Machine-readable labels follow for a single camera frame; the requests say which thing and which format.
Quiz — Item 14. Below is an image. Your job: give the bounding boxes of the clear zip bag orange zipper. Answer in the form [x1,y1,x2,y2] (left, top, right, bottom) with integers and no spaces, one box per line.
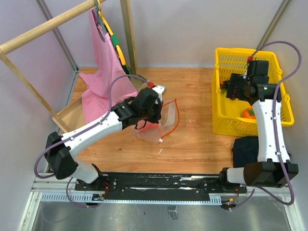
[131,99,180,143]

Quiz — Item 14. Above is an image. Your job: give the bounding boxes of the watermelon slice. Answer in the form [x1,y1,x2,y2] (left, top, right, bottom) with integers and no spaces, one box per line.
[139,121,159,132]

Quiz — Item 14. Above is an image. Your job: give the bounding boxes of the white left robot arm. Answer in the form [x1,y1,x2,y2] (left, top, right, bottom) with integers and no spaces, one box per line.
[44,85,166,191]

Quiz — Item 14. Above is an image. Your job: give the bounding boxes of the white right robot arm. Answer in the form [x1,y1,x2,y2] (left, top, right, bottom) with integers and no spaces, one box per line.
[218,74,299,193]

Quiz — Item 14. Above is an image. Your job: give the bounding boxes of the dark grape bunch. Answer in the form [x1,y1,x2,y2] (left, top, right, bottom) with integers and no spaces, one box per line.
[219,80,229,93]

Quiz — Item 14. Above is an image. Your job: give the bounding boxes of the orange persimmon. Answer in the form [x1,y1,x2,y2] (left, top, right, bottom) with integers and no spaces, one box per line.
[242,107,256,119]

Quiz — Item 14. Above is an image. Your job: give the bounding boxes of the yellow plastic basket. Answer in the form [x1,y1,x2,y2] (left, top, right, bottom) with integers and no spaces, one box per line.
[211,47,295,138]

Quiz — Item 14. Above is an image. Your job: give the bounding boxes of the pink t-shirt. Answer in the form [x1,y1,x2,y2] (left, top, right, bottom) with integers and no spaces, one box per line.
[79,12,137,124]

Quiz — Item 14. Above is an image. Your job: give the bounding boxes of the yellow hanger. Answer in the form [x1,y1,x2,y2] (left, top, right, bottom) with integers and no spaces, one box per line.
[99,13,126,66]

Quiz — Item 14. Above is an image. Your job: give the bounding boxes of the dark navy cloth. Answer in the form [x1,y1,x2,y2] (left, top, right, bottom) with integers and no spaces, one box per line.
[231,136,293,169]

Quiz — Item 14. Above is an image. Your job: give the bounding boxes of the green hanger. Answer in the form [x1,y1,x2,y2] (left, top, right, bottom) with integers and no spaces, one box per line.
[110,34,131,74]

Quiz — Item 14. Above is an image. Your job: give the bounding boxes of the wooden clothes rack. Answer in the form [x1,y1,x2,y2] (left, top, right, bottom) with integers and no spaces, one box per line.
[0,0,138,132]

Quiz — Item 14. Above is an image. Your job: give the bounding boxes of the grey hanger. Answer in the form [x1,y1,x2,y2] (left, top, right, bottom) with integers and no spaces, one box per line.
[91,0,107,43]

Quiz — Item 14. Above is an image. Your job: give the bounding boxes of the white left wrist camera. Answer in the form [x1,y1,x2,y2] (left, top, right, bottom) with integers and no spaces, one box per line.
[152,85,167,102]

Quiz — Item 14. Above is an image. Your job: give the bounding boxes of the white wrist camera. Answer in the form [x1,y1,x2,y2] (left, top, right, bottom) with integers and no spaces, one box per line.
[246,60,269,84]
[152,85,167,102]

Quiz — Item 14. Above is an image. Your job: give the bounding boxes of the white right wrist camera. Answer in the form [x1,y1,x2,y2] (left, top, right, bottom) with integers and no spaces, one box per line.
[246,60,269,84]

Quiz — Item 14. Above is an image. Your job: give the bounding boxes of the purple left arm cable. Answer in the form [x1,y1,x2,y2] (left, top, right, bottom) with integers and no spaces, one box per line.
[33,74,154,180]

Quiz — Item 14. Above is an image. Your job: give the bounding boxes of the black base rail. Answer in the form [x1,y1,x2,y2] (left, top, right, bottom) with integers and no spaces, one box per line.
[75,172,247,204]

